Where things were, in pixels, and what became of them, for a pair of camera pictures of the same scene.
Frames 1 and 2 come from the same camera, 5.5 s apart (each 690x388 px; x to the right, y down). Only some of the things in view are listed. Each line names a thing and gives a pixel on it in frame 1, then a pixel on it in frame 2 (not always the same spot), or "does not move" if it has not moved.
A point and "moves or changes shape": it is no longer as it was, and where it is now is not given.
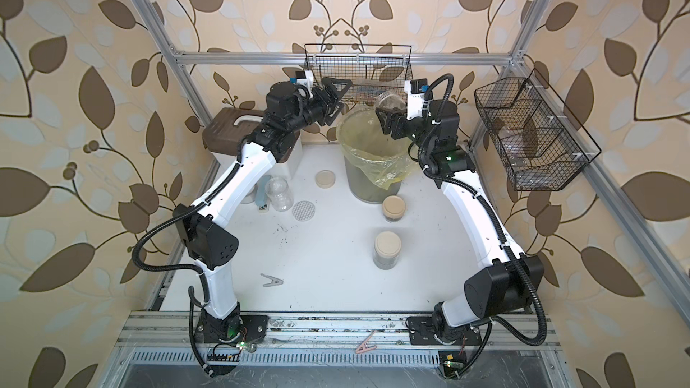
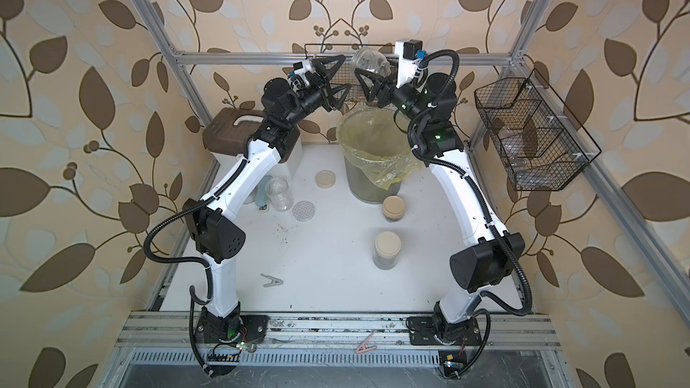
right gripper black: [393, 124] to [382, 90]
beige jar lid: [325, 179] does not move
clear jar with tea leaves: [279, 194] does not move
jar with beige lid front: [386, 251] does not move
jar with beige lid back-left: [393, 101] moves or changes shape
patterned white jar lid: [303, 211] does not move
